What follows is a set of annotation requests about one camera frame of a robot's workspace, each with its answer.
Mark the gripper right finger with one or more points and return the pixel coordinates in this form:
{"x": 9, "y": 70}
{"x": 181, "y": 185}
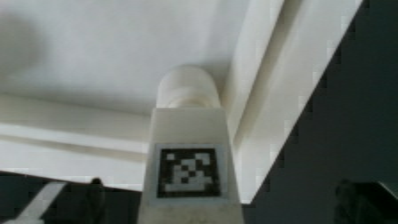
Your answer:
{"x": 366, "y": 203}

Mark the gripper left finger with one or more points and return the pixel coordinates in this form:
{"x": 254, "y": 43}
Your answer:
{"x": 87, "y": 204}

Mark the white table leg with tag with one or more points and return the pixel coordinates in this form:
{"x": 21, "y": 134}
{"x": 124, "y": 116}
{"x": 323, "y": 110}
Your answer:
{"x": 190, "y": 191}

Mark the white square tabletop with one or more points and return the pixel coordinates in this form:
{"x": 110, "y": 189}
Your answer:
{"x": 87, "y": 50}

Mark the white U-shaped obstacle fence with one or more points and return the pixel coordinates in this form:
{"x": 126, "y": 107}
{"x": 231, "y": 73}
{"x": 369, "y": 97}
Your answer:
{"x": 264, "y": 93}

